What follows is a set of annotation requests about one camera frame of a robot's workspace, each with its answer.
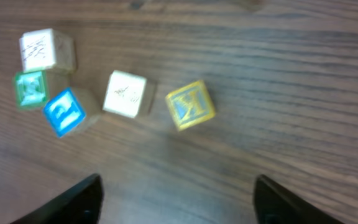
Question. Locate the white ice cream block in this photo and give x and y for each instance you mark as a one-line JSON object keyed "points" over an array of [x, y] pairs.
{"points": [[128, 94]]}

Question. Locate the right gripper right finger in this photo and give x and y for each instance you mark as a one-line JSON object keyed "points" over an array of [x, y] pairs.
{"points": [[274, 204]]}

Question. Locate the green letter Z block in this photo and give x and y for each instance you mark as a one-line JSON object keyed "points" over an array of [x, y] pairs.
{"points": [[34, 89]]}

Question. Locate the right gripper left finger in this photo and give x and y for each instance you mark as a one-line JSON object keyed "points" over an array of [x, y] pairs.
{"points": [[81, 204]]}

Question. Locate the white sketch block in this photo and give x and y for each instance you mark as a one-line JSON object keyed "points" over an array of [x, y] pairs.
{"points": [[47, 49]]}

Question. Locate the yellow letter K block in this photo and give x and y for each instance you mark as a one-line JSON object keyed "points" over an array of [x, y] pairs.
{"points": [[190, 105]]}

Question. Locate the blue letter P block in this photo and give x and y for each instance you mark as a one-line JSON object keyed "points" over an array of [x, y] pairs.
{"points": [[72, 111]]}

